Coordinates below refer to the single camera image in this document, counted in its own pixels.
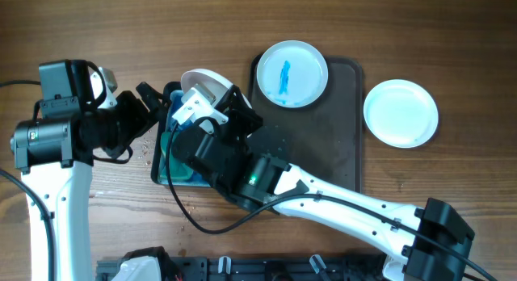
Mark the dark brown serving tray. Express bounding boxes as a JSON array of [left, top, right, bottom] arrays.
[[248, 56, 364, 193]]

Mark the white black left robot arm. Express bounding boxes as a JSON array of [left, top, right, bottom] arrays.
[[11, 82, 166, 280]]

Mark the black basin with blue water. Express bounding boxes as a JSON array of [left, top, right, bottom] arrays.
[[150, 82, 209, 187]]

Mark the green yellow sponge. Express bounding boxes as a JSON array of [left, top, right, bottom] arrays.
[[158, 132, 193, 183]]

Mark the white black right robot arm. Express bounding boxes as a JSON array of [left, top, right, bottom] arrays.
[[169, 85, 474, 280]]

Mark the white plate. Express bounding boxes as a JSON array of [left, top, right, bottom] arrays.
[[180, 69, 255, 115], [364, 79, 439, 149], [255, 40, 329, 108]]

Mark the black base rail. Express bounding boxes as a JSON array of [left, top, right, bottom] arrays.
[[95, 253, 389, 281]]

